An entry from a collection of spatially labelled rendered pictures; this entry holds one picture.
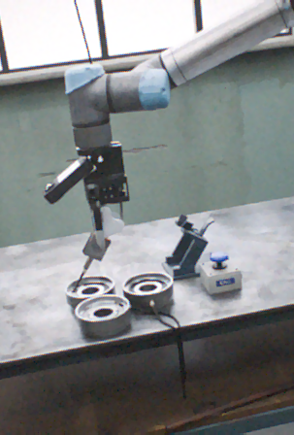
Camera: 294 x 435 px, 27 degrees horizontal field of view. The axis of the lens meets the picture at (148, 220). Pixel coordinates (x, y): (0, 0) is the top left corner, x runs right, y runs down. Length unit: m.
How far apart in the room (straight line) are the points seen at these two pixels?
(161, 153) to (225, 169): 0.32
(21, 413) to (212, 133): 1.82
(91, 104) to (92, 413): 0.67
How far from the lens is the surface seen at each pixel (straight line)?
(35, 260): 1.61
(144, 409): 1.43
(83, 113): 1.19
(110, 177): 1.23
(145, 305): 1.26
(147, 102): 1.17
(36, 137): 2.82
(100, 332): 1.20
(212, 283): 1.30
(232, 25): 1.27
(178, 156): 2.93
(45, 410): 1.48
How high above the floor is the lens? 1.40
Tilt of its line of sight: 20 degrees down
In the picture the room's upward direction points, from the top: 7 degrees counter-clockwise
